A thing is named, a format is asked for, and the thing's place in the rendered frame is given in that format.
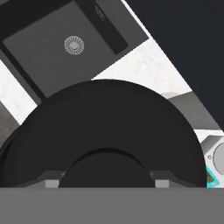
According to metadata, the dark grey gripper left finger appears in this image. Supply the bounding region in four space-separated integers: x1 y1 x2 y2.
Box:
17 170 67 188

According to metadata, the dark grey sink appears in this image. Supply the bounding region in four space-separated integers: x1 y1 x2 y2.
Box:
0 0 150 103

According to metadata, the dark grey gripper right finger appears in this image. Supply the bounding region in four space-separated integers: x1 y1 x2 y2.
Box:
150 170 203 188

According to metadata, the teal packet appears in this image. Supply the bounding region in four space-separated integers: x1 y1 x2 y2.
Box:
206 166 221 189

